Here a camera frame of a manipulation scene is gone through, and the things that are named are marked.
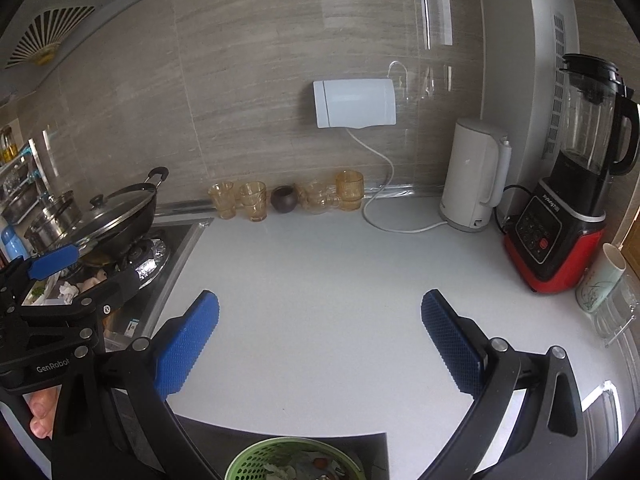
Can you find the white wall socket box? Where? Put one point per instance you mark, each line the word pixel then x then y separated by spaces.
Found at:
pixel 355 102

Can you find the steel sink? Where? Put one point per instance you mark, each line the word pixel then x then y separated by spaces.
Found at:
pixel 605 420

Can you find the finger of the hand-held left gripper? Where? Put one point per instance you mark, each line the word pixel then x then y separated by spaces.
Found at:
pixel 52 262
pixel 115 287

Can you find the steel pot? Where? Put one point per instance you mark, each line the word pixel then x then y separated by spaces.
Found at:
pixel 50 220

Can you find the white tissue wad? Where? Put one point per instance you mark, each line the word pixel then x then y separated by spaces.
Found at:
pixel 66 290

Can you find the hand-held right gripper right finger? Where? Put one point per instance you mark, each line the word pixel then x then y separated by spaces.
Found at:
pixel 452 340

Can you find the white tissue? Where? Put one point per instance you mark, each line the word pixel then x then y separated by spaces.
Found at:
pixel 280 471

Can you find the dark brown tea cup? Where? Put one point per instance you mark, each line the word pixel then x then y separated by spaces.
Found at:
pixel 285 199

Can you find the black wok with lid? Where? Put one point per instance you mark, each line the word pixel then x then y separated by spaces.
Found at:
pixel 107 210

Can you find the white electric kettle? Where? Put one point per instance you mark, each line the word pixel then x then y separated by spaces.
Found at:
pixel 472 175

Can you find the small orange fruit piece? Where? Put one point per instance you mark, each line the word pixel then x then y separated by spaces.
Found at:
pixel 318 461

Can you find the foil burner liner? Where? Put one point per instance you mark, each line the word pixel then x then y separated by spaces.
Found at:
pixel 150 262

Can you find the blue container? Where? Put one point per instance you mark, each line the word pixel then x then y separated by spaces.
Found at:
pixel 10 247

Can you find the steel gas stove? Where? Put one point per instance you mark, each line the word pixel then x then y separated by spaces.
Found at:
pixel 177 250

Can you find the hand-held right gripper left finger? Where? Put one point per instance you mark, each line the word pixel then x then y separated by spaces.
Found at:
pixel 187 340

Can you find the person's left hand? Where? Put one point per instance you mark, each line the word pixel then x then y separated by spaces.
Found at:
pixel 42 407

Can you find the green plastic basket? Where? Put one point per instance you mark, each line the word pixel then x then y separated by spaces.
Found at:
pixel 245 462

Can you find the metal spice rack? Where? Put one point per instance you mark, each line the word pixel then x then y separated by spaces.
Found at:
pixel 15 175

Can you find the amber ribbed glass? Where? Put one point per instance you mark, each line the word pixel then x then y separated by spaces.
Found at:
pixel 349 189

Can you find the clear glass teapot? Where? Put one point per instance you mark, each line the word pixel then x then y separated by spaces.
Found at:
pixel 317 197

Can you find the amber glass cup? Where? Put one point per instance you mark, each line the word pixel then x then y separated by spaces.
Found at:
pixel 252 201
pixel 222 200

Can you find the white scrap plate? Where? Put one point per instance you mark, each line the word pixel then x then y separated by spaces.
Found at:
pixel 37 294

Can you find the black and red blender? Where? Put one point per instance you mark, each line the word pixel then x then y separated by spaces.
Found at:
pixel 575 175

